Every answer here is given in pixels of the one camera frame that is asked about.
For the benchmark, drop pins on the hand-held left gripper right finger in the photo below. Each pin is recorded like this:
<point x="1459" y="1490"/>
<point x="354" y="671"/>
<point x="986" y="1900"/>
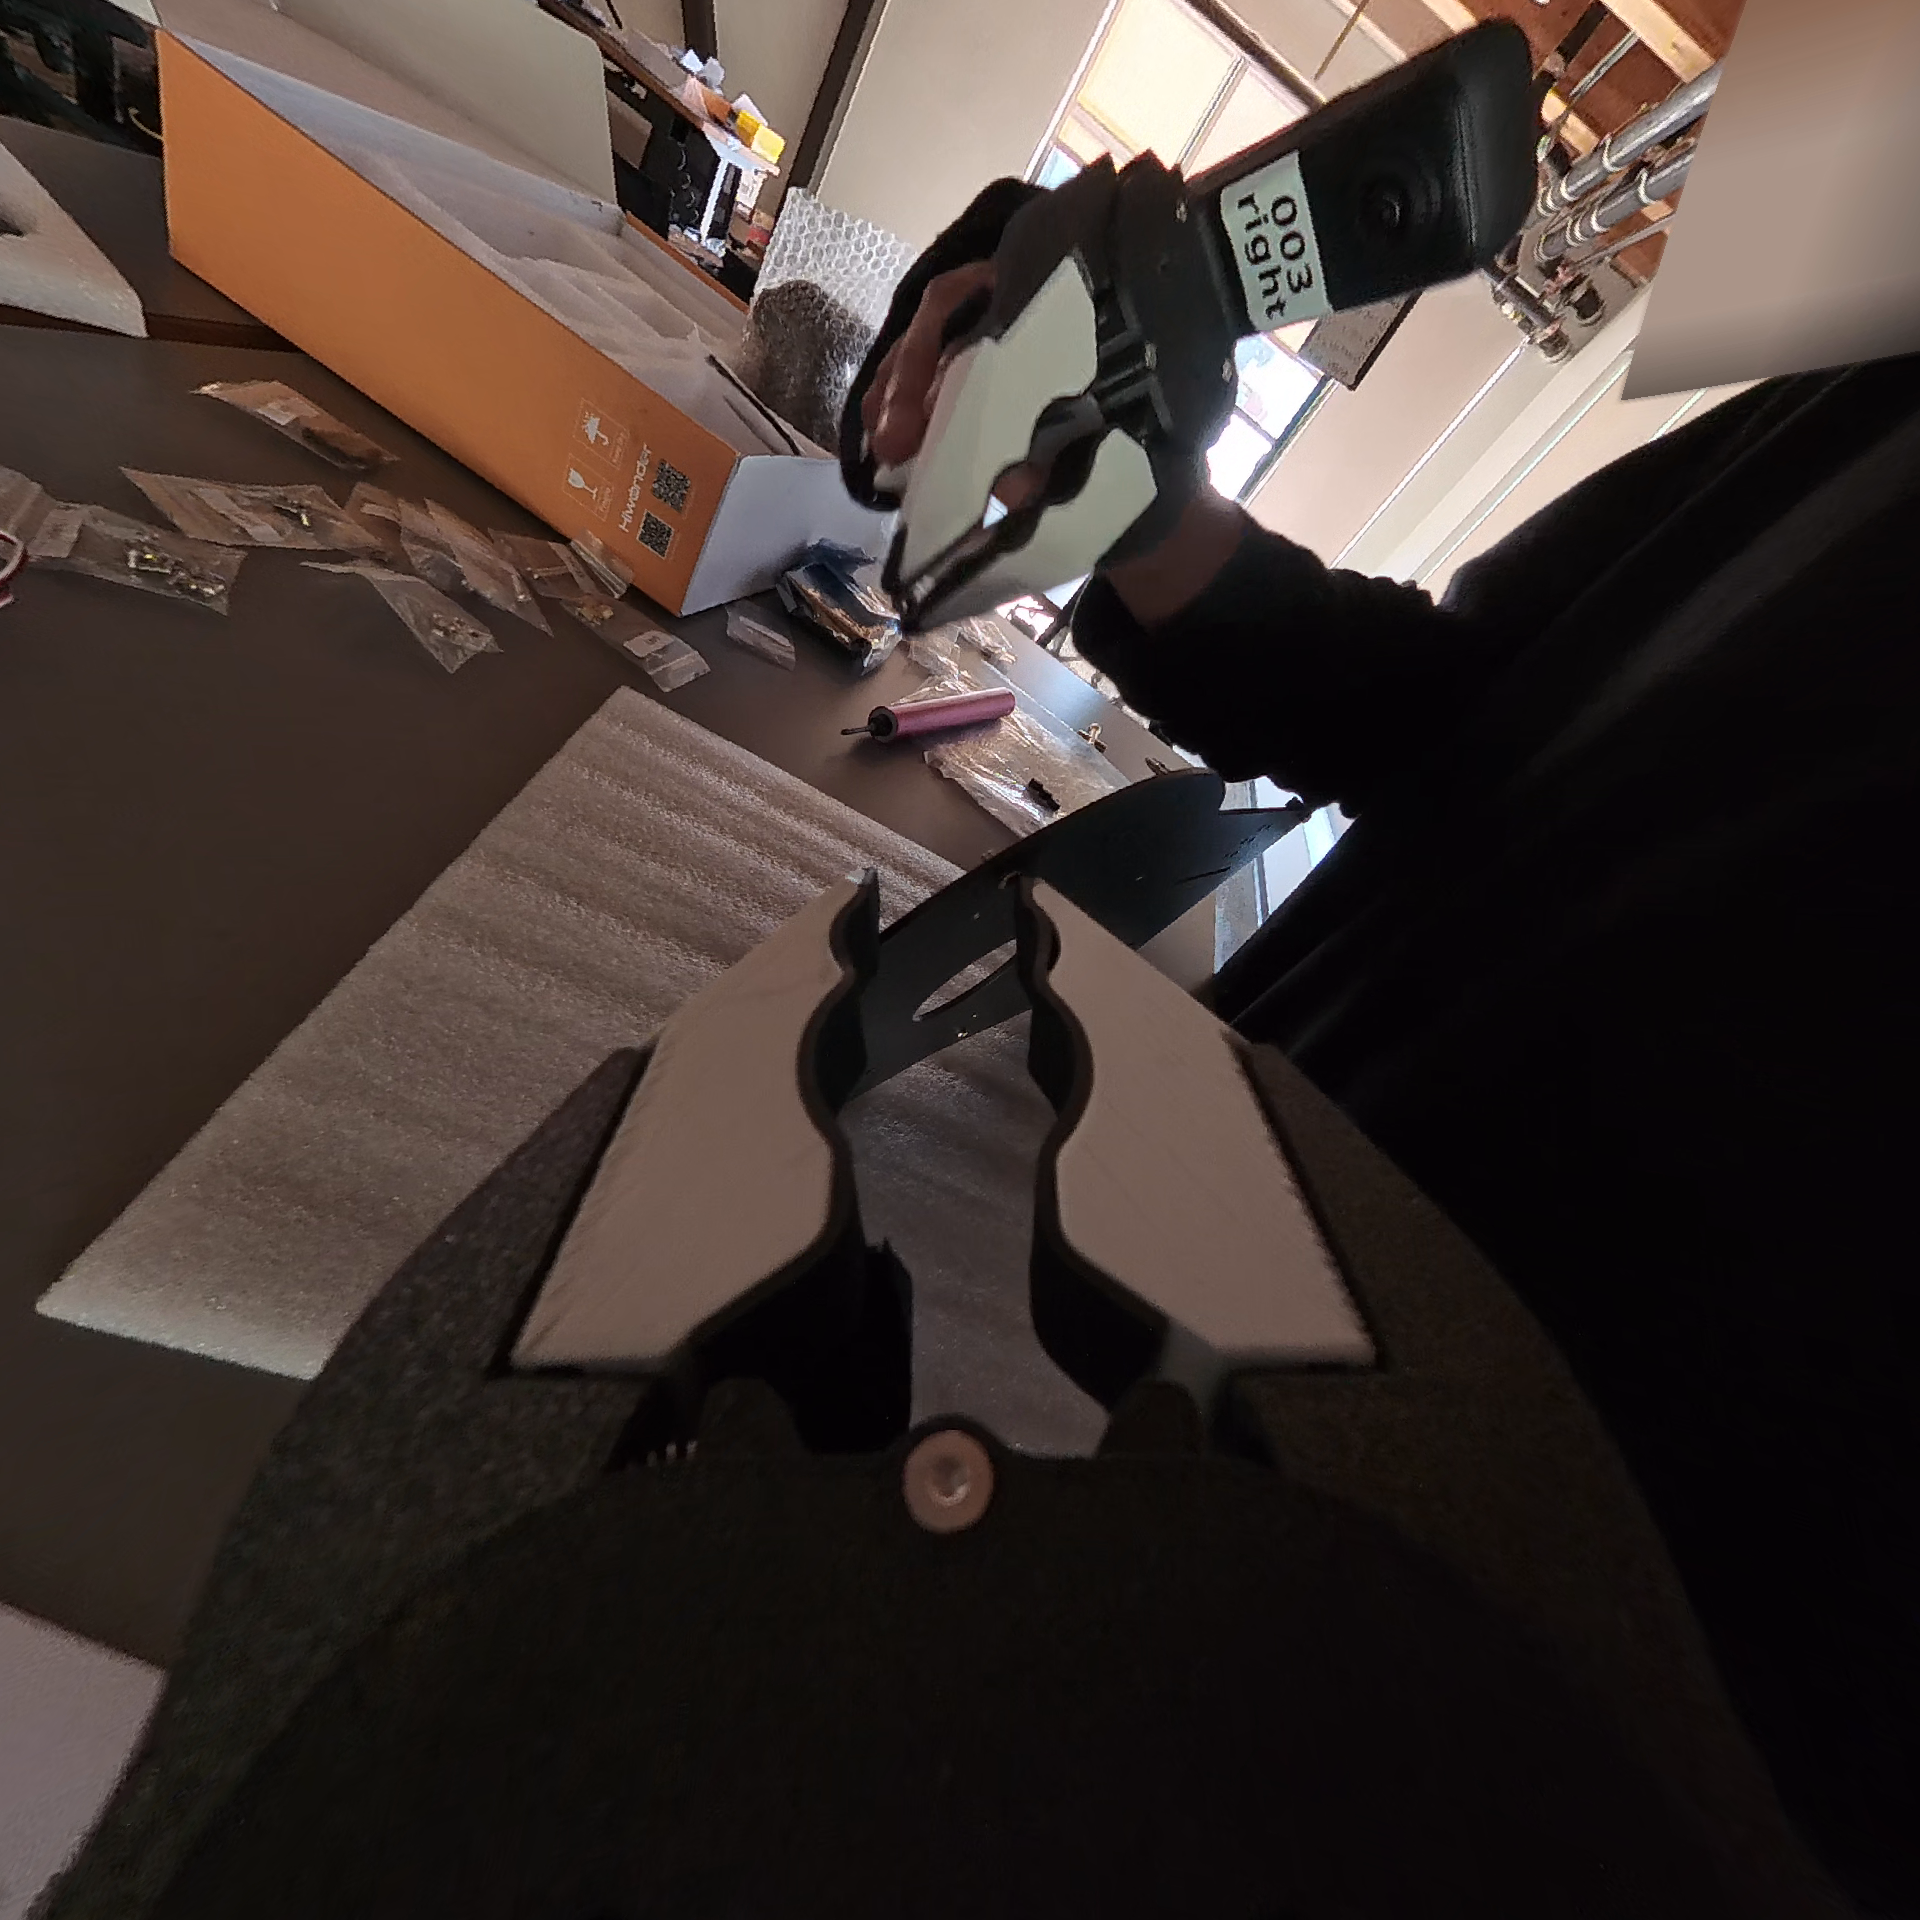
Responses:
<point x="1202" y="1200"/>

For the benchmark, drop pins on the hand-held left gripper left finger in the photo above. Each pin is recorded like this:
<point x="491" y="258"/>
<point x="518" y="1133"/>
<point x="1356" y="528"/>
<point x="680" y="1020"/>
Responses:
<point x="693" y="1168"/>

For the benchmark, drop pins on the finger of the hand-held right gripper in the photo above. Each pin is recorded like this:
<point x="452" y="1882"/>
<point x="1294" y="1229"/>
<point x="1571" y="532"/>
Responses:
<point x="1002" y="403"/>
<point x="1110" y="511"/>

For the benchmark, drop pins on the black metal chassis plate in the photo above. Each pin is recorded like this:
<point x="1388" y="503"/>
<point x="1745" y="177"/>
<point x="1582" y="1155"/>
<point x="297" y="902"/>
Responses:
<point x="1110" y="871"/>

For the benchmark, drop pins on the person's right forearm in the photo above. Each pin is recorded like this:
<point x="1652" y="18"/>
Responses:
<point x="1275" y="676"/>

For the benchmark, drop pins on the cluttered office desk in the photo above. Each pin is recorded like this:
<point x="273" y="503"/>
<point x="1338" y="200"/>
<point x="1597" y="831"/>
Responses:
<point x="707" y="151"/>

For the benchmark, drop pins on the person's right hand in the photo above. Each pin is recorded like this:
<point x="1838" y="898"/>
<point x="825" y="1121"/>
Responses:
<point x="924" y="359"/>

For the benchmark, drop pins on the bubble wrapped dark part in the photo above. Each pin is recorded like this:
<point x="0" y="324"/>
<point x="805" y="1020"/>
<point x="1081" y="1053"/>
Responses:
<point x="808" y="331"/>

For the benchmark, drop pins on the tall bright window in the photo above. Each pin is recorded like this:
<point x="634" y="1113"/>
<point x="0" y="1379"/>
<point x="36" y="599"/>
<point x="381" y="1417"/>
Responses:
<point x="1154" y="73"/>

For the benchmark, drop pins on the blue foil bag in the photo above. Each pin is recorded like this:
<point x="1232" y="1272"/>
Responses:
<point x="831" y="591"/>

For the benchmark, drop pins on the large clear plastic bag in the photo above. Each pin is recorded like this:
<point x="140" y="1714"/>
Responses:
<point x="1022" y="750"/>

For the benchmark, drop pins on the pink screwdriver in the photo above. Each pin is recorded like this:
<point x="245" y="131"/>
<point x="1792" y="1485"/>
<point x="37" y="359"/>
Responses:
<point x="946" y="714"/>

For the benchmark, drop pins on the metal ceiling pipes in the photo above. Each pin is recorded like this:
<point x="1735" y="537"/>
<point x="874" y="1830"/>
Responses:
<point x="1620" y="151"/>

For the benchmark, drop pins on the white roller blinds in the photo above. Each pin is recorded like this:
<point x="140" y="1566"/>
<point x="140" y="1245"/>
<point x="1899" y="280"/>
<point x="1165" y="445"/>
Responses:
<point x="1470" y="449"/>

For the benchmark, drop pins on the white foam sheet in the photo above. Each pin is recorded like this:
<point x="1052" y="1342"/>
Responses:
<point x="448" y="972"/>

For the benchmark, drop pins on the orange cardboard box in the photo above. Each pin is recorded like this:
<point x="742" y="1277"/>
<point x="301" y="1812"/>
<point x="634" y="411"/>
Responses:
<point x="448" y="331"/>

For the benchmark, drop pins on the scattered small screw bags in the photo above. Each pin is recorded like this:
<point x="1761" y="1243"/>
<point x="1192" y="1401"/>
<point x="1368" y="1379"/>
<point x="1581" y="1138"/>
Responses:
<point x="197" y="511"/>

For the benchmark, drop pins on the white foam insert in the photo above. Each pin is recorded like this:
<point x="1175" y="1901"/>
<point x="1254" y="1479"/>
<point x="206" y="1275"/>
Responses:
<point x="76" y="255"/>

